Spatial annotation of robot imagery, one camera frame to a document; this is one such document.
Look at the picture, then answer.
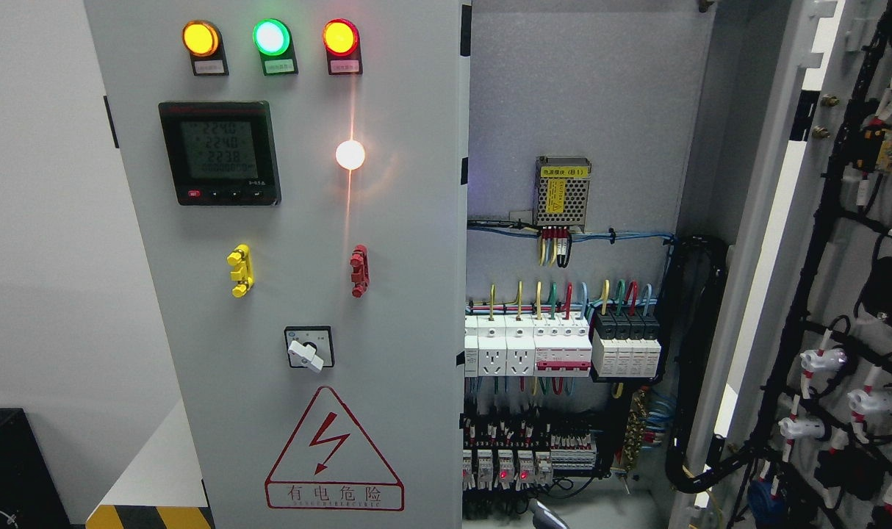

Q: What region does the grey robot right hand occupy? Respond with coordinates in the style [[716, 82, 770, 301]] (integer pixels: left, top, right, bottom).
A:
[[528, 500, 569, 529]]

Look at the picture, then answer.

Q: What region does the grey cabinet door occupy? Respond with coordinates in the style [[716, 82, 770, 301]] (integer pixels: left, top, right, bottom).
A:
[[84, 1, 470, 528], [666, 1, 892, 528]]

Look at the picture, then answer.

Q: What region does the red indicator light left door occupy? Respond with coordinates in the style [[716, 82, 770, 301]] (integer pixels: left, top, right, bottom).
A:
[[323, 19, 363, 75]]

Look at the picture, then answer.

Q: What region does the green indicator light left door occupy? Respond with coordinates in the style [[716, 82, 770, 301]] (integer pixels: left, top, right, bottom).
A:
[[253, 19, 298, 75]]

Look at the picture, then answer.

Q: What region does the yellow indicator light left door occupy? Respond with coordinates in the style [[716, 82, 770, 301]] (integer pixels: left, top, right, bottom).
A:
[[181, 20, 229, 76]]

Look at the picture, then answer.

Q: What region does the lower relay terminal row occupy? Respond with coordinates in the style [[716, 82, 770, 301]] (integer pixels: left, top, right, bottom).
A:
[[459, 409, 605, 492]]

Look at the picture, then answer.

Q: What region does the white socket breaker row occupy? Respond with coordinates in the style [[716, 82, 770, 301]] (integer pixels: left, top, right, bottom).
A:
[[465, 314, 591, 378]]

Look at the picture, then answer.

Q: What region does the black surge protector block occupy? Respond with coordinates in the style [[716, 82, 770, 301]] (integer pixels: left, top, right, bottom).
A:
[[591, 309, 664, 384]]

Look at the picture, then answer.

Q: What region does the red electric warning sticker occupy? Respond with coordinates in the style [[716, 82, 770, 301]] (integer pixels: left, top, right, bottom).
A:
[[265, 386, 403, 511]]

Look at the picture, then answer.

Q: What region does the metal mesh power supply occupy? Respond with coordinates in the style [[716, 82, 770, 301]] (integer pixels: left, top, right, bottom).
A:
[[533, 155, 591, 230]]

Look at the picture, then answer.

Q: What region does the white glowing indicator light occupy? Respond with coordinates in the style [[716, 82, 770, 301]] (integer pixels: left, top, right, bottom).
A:
[[335, 140, 366, 171]]

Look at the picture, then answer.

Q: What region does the black digital power meter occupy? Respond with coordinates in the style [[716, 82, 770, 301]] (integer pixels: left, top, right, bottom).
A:
[[158, 101, 281, 206]]

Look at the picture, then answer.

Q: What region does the white rotary selector switch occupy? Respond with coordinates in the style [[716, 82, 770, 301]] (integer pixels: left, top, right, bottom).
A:
[[284, 325, 335, 374]]

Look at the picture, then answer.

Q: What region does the black wire loom right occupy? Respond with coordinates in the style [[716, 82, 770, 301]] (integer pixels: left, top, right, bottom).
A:
[[663, 234, 759, 494]]

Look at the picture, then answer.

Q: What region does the red terminal handle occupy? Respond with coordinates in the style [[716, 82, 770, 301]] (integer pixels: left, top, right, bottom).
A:
[[349, 244, 371, 298]]

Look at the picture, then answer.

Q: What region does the yellow terminal handle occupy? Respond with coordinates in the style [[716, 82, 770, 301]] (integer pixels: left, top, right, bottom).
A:
[[226, 244, 255, 298]]

